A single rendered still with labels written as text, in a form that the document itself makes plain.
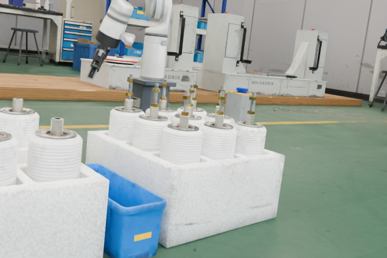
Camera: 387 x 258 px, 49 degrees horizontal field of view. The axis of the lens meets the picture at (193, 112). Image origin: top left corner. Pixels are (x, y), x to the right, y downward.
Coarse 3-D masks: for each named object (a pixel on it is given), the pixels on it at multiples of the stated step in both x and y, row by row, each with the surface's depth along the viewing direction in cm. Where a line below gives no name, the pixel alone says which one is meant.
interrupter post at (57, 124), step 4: (52, 120) 78; (56, 120) 78; (60, 120) 78; (52, 124) 78; (56, 124) 78; (60, 124) 78; (52, 128) 78; (56, 128) 78; (60, 128) 79; (52, 132) 78; (56, 132) 78; (60, 132) 79
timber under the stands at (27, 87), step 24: (0, 96) 268; (24, 96) 277; (48, 96) 286; (72, 96) 296; (96, 96) 307; (120, 96) 319; (216, 96) 375; (264, 96) 411; (288, 96) 443; (336, 96) 524
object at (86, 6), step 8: (64, 0) 734; (72, 0) 708; (80, 0) 713; (88, 0) 721; (96, 0) 729; (64, 8) 734; (72, 8) 709; (80, 8) 715; (88, 8) 724; (96, 8) 732; (64, 16) 734; (72, 16) 711; (80, 16) 718; (88, 16) 726; (96, 16) 735; (96, 24) 737; (96, 32) 740; (96, 40) 742
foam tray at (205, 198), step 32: (96, 160) 116; (128, 160) 104; (160, 160) 97; (224, 160) 104; (256, 160) 109; (160, 192) 95; (192, 192) 96; (224, 192) 103; (256, 192) 111; (192, 224) 98; (224, 224) 105
